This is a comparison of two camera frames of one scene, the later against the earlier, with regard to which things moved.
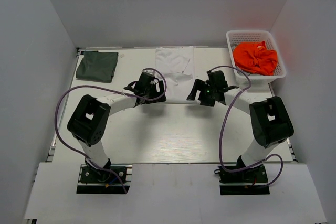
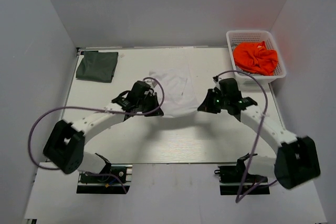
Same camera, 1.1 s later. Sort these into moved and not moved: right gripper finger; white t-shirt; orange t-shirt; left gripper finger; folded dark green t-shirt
Moved: white t-shirt; right gripper finger; left gripper finger
Not moved: orange t-shirt; folded dark green t-shirt
